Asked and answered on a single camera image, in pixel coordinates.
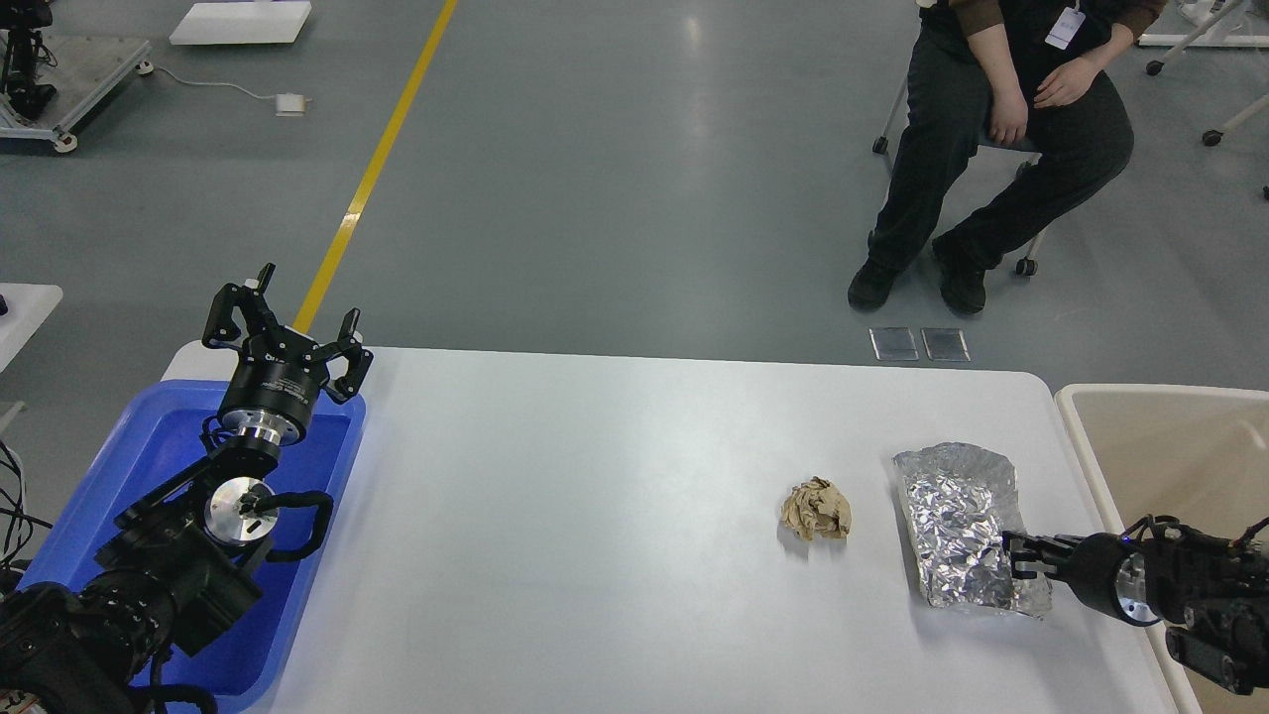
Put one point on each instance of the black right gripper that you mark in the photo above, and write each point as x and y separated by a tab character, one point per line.
1103	572

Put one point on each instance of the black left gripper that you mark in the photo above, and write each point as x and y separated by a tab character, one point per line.
273	386

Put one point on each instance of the silver foil bag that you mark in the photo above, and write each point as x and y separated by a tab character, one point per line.
958	500

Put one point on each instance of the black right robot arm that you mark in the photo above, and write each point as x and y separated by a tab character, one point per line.
1211	591

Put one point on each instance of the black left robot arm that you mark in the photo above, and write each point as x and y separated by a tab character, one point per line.
179	573

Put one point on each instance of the blue plastic bin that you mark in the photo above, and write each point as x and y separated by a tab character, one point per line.
158	435

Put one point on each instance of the beige plastic bin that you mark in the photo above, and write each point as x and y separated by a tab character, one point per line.
1198	453

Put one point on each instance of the crumpled brown paper ball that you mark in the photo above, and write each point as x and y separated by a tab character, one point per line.
817	509

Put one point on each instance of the right metal floor plate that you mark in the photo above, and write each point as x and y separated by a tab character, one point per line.
946	345

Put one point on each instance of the metal floor plate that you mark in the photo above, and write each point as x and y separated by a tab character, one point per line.
893	344
946	345

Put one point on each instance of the left metal floor plate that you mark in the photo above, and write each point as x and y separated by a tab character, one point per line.
893	344

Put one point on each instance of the white side table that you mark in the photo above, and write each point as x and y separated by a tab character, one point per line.
29	306

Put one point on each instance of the white office chair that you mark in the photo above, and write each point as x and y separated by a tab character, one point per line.
885	146

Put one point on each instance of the white flat board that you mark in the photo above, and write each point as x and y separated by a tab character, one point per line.
241	23

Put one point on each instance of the metal cart platform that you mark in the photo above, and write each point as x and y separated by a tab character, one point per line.
51	82

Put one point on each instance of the seated person dark clothes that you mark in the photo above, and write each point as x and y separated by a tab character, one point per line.
1003	72

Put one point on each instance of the white wheeled furniture legs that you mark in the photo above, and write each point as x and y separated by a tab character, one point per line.
1217	25

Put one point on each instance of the white power adapter with cable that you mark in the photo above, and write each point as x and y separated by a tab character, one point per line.
284	104

